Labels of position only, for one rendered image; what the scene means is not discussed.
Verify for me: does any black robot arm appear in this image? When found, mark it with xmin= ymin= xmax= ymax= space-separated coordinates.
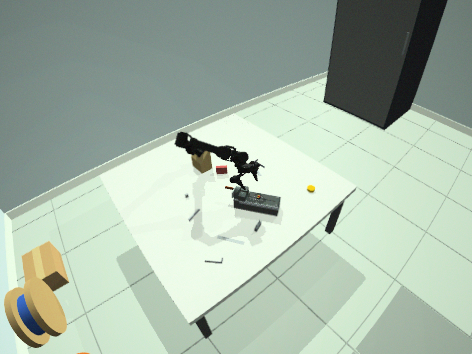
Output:
xmin=174 ymin=132 xmax=256 ymax=173

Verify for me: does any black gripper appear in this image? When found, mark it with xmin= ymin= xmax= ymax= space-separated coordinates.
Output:
xmin=229 ymin=162 xmax=260 ymax=190

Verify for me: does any small red block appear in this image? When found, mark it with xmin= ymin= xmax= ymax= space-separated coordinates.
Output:
xmin=216 ymin=165 xmax=227 ymax=174

